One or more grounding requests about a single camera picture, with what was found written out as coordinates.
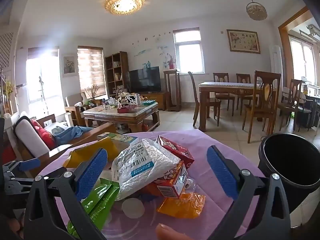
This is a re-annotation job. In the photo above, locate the framed wall painting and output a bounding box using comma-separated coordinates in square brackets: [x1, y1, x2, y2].
[227, 29, 261, 54]

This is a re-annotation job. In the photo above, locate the small framed flower picture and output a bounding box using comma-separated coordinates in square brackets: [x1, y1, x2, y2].
[62, 54, 78, 77]

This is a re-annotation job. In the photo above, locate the wooden dining table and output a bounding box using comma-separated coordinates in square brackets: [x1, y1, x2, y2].
[198, 81, 254, 132]

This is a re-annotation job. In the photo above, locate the front wooden dining chair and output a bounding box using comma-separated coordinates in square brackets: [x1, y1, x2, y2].
[242, 70, 281, 144]

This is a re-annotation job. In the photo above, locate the yellow paper bag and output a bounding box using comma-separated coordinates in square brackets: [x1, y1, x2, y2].
[63, 137, 120, 168]

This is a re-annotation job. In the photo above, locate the hanging crystal pendant lamp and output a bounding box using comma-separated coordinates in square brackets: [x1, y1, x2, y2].
[246, 0, 267, 21]

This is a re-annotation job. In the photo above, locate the black flat television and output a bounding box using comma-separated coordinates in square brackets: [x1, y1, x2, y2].
[129, 66, 162, 93]

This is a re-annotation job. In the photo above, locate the red sofa pillow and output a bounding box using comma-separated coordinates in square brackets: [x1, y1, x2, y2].
[31, 119, 56, 150]

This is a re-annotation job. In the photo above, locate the round ceiling lamp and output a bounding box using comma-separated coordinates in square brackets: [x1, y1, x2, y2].
[104, 0, 145, 15]

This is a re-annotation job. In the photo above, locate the purple tablecloth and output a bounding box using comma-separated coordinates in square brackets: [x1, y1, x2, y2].
[37, 129, 266, 240]

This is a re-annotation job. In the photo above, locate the tall wooden plant stand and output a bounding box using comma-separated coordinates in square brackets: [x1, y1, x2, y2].
[163, 69, 182, 112]

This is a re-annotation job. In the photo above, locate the person's right hand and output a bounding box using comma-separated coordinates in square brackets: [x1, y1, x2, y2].
[156, 224, 192, 240]

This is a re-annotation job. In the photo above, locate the wooden bookshelf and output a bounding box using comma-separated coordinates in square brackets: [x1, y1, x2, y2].
[104, 51, 129, 97]

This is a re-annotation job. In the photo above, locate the orange snack wrapper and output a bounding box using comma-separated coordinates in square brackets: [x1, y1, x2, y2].
[157, 192, 206, 219]

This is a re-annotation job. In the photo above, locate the sofa with white cushion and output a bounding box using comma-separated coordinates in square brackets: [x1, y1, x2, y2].
[4, 112, 116, 178]

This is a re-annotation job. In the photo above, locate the red snack box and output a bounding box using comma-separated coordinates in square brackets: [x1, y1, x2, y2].
[156, 135, 194, 169]

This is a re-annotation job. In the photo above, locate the wooden coffee table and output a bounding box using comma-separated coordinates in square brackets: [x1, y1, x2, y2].
[83, 102, 160, 133]

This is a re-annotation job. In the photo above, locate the black round trash bin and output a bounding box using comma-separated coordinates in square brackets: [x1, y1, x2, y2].
[258, 133, 320, 212]

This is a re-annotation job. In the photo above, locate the white standing air conditioner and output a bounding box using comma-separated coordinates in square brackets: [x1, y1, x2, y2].
[269, 45, 284, 88]

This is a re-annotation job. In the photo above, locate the left wooden dining chair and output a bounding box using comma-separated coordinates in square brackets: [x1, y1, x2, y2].
[187, 71, 222, 127]

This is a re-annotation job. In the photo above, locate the wooden tv cabinet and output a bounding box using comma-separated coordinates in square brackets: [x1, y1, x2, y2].
[140, 92, 167, 111]

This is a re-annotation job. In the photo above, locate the white plastic mailer bag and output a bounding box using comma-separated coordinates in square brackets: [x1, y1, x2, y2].
[111, 138, 181, 201]

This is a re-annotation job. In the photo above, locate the green snack wrapper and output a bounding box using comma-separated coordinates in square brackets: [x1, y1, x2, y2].
[76, 178, 120, 230]

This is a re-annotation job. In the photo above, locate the wooden dining chair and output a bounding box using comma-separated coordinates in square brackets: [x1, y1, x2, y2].
[242, 70, 281, 144]
[187, 71, 222, 127]

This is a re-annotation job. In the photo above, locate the red milk carton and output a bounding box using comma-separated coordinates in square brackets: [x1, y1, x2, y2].
[153, 161, 188, 198]

